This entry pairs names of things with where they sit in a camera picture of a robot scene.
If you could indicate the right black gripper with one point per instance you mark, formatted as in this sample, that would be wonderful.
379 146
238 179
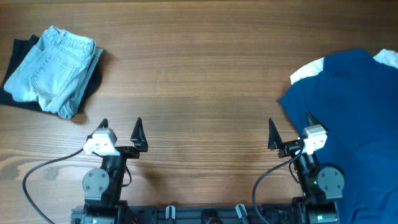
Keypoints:
291 148

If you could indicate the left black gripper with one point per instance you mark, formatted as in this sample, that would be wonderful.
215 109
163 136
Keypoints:
138 136

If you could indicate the blue t-shirt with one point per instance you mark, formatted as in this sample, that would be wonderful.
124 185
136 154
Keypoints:
355 97

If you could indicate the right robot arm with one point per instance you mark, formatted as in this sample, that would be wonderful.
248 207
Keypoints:
321 184

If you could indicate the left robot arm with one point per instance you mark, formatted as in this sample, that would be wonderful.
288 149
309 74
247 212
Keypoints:
102 186

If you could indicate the light blue folded jeans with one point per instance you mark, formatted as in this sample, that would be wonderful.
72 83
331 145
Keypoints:
55 72

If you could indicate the white garment pile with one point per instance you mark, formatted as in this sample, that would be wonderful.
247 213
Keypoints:
387 57

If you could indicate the black folded garment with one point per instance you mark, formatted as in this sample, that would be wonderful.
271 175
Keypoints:
19 51

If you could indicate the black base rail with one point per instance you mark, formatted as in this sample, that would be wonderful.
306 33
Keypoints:
273 213

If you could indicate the left white rail clip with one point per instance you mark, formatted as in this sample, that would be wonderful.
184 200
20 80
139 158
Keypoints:
170 212

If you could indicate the white rail clip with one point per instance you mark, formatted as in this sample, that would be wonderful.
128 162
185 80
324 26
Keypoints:
170 212
241 211

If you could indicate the right white rail clip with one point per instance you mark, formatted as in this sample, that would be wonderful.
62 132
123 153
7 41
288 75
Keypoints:
241 211

